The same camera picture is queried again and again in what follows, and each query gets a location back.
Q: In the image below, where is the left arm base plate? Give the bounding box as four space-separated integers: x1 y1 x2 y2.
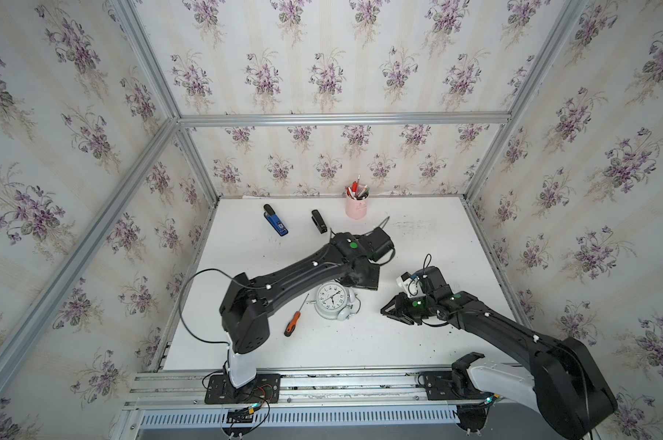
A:
204 373 282 404

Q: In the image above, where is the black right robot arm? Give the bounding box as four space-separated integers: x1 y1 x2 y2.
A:
380 291 618 439

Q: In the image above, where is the pink pen cup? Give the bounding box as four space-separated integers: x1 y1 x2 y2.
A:
345 194 368 220

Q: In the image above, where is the orange handled screwdriver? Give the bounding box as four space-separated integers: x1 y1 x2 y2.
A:
284 295 309 337

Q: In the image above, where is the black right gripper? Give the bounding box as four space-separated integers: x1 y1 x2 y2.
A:
376 291 434 322

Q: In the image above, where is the blue black stapler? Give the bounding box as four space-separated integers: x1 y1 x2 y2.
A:
264 203 288 237

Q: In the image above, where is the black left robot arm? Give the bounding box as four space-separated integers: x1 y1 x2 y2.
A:
196 227 395 389

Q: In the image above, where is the aluminium front rail frame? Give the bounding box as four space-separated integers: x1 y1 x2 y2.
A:
125 366 479 408

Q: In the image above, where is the white twin-bell alarm clock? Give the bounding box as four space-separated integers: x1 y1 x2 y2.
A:
312 282 362 321

